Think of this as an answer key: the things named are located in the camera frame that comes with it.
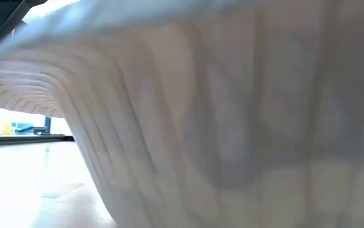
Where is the blue patterned white paper bowl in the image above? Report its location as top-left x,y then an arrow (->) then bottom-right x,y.
0,0 -> 364,228

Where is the black aluminium table frame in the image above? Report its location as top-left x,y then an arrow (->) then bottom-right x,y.
0,134 -> 75,147

